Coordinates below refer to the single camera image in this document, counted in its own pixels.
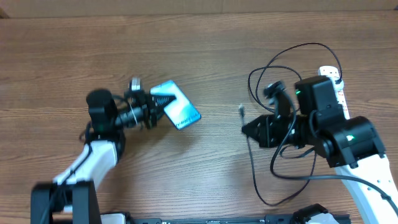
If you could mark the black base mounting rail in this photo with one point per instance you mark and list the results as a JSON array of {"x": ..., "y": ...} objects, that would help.
[{"x": 311, "y": 214}]

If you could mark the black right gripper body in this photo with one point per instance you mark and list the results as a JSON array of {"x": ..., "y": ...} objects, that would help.
[{"x": 300, "y": 134}]

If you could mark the blue Samsung Galaxy smartphone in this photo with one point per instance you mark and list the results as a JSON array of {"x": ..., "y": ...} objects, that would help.
[{"x": 180, "y": 111}]

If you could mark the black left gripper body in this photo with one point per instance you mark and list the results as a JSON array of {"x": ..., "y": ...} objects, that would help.
[{"x": 142, "y": 111}]

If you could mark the white power strip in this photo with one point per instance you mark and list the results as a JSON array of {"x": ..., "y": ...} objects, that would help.
[{"x": 333, "y": 74}]

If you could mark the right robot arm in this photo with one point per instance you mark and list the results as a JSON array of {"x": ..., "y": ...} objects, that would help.
[{"x": 352, "y": 147}]

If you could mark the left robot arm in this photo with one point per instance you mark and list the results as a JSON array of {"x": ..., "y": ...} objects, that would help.
[{"x": 74, "y": 190}]

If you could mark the white charger plug adapter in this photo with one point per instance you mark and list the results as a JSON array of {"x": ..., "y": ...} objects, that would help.
[{"x": 338, "y": 84}]

